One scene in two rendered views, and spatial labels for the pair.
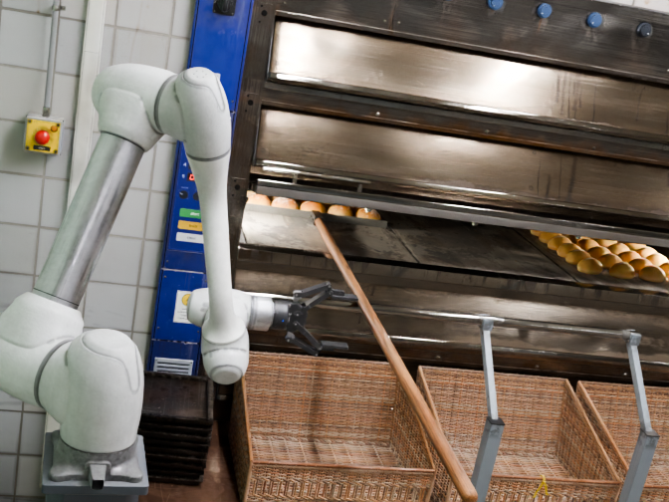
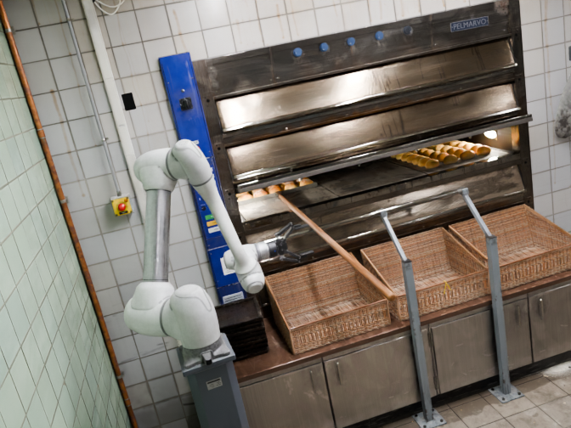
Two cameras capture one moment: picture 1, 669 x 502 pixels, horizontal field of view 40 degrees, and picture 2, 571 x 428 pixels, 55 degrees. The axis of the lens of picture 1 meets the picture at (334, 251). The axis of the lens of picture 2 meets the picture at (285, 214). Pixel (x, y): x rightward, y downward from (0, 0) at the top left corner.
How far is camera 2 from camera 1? 25 cm
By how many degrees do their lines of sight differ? 3
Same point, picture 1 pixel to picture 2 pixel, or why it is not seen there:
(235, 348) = (254, 272)
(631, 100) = (415, 69)
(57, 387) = (172, 323)
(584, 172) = (407, 115)
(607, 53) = (393, 49)
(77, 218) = (150, 237)
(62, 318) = (161, 289)
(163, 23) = (160, 126)
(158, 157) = (183, 194)
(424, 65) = (300, 93)
